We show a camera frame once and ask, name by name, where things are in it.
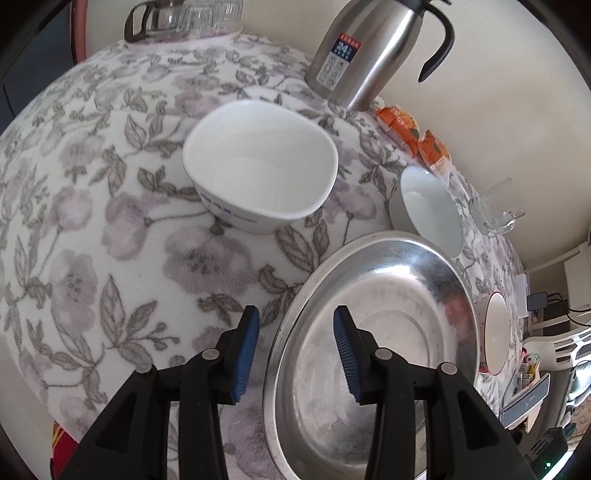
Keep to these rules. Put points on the stainless steel thermos jug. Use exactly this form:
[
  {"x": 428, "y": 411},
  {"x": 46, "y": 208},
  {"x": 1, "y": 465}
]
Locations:
[{"x": 369, "y": 50}]

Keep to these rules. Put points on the small clear glass cup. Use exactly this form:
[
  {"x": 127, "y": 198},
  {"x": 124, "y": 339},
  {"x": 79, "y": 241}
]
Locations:
[
  {"x": 217, "y": 14},
  {"x": 234, "y": 13},
  {"x": 196, "y": 16}
]

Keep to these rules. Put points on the floral grey tablecloth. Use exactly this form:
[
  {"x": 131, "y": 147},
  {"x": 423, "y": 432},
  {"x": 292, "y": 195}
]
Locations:
[{"x": 92, "y": 207}]

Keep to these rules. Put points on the black power adapter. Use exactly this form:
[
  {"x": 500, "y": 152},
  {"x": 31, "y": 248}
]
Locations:
[{"x": 538, "y": 301}]

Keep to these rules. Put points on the orange snack packet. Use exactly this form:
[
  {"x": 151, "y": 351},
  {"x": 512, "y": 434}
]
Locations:
[
  {"x": 434, "y": 150},
  {"x": 397, "y": 124}
]

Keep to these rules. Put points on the pink foam panel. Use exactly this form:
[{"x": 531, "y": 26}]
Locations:
[{"x": 79, "y": 27}]

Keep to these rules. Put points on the red patterned cloth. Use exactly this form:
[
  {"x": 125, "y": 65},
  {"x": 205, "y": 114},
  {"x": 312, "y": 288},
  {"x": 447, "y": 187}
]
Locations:
[{"x": 64, "y": 452}]

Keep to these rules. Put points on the white plastic chair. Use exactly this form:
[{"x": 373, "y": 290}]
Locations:
[{"x": 561, "y": 344}]

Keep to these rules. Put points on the red-rimmed white bowl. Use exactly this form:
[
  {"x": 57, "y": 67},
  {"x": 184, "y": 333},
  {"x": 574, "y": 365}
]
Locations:
[{"x": 497, "y": 332}]

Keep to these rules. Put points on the grey-blue box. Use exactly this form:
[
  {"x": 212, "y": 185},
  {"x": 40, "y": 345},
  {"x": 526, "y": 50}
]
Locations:
[{"x": 526, "y": 401}]

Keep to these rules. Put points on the round white tray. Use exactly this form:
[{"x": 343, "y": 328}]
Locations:
[{"x": 203, "y": 38}]

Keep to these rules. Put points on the clear glass mug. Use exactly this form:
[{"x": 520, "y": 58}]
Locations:
[{"x": 494, "y": 207}]

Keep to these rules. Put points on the square white ceramic bowl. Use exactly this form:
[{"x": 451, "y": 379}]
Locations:
[{"x": 258, "y": 161}]

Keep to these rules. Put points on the small round white bowl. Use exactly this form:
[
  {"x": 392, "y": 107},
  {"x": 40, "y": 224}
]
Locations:
[{"x": 429, "y": 207}]

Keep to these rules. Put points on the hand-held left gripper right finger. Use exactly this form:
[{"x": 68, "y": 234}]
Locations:
[{"x": 344, "y": 355}]

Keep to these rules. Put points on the white power strip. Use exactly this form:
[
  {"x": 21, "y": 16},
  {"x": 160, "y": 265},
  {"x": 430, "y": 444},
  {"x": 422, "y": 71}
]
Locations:
[{"x": 521, "y": 295}]

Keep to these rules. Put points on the stainless steel basin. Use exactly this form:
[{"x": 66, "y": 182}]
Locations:
[{"x": 401, "y": 295}]

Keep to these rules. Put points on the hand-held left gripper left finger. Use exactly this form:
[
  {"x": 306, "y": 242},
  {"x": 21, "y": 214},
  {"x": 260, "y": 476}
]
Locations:
[{"x": 244, "y": 353}]

